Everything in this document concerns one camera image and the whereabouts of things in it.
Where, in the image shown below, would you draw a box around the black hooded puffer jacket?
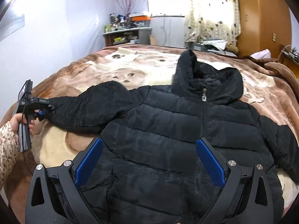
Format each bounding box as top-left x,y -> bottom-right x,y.
46,50 -> 298,223

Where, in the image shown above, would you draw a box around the person's left hand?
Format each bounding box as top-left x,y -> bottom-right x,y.
10,113 -> 35,139

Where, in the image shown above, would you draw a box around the cluttered wooden shelf desk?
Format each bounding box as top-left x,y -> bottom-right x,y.
103,27 -> 152,46

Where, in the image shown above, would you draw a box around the orange lidded clear storage box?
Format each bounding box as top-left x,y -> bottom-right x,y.
129,15 -> 151,27

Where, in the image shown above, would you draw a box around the pink dried flower branches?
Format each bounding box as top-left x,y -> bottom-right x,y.
116,0 -> 142,16

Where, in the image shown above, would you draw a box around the pink pillow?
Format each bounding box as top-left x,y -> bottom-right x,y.
250,49 -> 272,60

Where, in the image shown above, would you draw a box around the wooden headboard with clutter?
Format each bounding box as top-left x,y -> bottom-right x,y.
278,44 -> 298,79

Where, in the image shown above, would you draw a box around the pile of papers and bags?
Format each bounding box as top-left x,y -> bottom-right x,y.
184,39 -> 239,57

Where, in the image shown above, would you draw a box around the orange-brown wooden wardrobe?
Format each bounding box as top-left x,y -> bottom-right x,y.
237,0 -> 291,58

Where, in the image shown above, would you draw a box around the cream patterned window curtain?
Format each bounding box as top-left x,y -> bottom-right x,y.
184,0 -> 241,45

